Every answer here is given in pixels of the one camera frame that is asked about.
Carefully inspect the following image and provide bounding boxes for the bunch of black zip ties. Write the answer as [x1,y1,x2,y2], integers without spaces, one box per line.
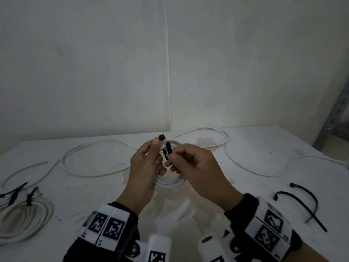
[273,182,328,232]

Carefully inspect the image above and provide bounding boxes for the black plastic zip tie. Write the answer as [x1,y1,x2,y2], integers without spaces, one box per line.
[8,188,20,206]
[158,134,173,162]
[26,187,39,206]
[0,182,29,199]

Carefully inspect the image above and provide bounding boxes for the person's left forearm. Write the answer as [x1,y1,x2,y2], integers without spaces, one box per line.
[116,188,155,216]

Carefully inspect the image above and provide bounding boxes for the grey metal shelf rack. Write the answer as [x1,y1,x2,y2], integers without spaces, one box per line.
[313,79,349,170]

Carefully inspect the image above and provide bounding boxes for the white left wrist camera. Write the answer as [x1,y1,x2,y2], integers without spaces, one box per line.
[135,234,172,262]

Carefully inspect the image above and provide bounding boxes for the black left wristband white markers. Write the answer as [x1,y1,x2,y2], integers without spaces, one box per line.
[63,202,140,262]

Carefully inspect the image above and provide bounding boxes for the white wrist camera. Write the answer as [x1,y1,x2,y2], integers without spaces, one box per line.
[197,229,238,262]
[135,234,172,262]

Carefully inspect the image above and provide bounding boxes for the person's left hand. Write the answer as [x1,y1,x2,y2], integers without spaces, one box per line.
[127,138,167,208]

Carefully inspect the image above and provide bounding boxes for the person's right forearm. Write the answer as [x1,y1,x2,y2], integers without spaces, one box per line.
[283,242,328,262]

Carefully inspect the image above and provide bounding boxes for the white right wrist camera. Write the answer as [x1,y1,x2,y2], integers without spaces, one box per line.
[197,229,238,262]

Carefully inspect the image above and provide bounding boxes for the person's right hand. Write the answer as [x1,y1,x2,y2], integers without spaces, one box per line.
[164,143,244,212]

